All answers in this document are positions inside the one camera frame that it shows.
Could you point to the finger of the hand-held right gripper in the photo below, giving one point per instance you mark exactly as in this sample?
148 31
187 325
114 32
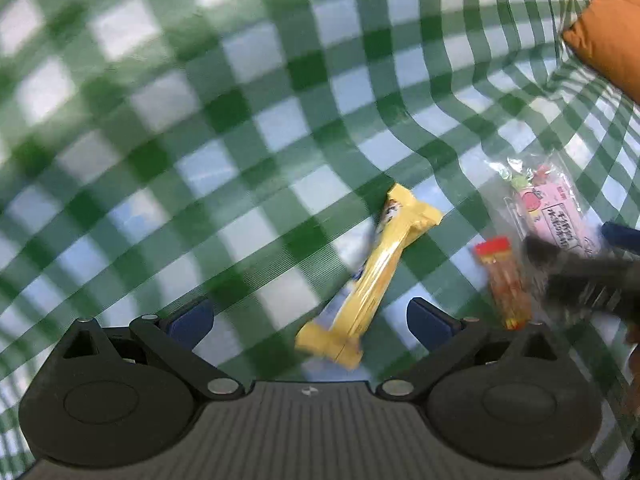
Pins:
580 280
622 234

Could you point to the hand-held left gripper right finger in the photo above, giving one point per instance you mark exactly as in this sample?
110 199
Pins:
426 322

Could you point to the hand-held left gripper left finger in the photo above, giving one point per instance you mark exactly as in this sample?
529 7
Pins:
192 321

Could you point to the red-topped jelly stick packet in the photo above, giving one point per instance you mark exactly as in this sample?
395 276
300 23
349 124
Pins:
505 285

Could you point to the yellow snack bar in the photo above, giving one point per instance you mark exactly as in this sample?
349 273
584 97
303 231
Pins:
370 270

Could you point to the clear pink candy bag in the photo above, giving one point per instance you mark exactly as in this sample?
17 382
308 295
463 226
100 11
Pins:
545 205

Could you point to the orange cushion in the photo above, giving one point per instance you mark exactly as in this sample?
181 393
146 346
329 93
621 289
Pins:
612 30

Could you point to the green checkered cloth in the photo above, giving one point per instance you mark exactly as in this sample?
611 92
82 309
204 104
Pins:
200 110

